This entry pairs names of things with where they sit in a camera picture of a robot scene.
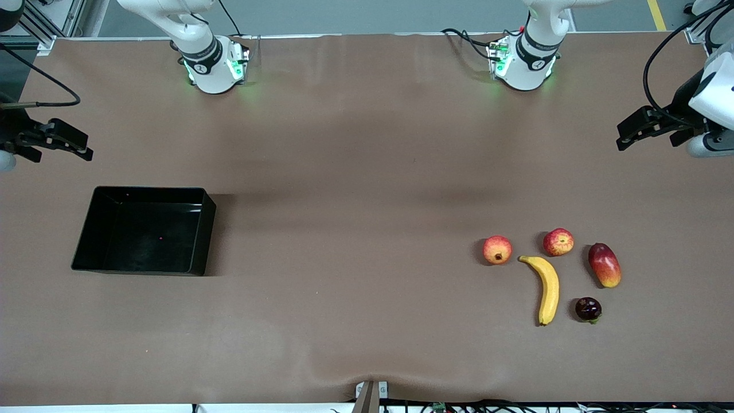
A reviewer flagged red yellow mango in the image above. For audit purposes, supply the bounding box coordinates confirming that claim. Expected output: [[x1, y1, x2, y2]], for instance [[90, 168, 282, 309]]
[[588, 242, 622, 289]]

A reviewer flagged black left arm base cable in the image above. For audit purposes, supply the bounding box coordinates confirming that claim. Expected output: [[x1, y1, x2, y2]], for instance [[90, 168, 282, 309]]
[[440, 27, 501, 61]]

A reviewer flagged red yellow pomegranate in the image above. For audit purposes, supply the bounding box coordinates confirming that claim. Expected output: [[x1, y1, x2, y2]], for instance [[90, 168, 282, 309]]
[[483, 235, 513, 266]]

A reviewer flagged black plastic box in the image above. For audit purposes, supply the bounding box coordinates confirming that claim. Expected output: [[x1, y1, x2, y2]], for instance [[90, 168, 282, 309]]
[[71, 185, 217, 277]]

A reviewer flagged brown table cover mat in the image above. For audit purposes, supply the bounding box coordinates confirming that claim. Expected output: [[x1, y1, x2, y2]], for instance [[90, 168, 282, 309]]
[[0, 32, 734, 406]]

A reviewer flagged metal clamp bracket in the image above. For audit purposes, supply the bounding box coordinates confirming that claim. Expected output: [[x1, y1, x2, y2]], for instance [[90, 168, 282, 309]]
[[354, 380, 389, 413]]

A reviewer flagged yellow banana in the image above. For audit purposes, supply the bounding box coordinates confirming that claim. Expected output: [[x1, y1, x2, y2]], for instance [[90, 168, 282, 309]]
[[518, 255, 560, 327]]

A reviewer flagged red yellow apple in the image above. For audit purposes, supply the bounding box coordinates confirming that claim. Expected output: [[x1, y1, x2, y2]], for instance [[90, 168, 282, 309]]
[[543, 228, 575, 258]]

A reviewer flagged aluminium frame profile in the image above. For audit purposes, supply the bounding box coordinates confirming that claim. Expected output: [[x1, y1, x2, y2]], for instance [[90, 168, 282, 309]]
[[0, 0, 88, 56]]

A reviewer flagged black arm base cable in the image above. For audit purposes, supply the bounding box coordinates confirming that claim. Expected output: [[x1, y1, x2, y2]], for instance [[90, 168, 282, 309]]
[[440, 27, 501, 61], [218, 0, 244, 37]]

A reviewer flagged dark purple mangosteen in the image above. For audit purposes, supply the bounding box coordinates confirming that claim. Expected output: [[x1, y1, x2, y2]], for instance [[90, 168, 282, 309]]
[[575, 296, 603, 325]]

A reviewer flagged black right arm base cable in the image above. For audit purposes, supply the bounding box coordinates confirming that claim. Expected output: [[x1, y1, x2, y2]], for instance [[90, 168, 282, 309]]
[[218, 0, 244, 37]]

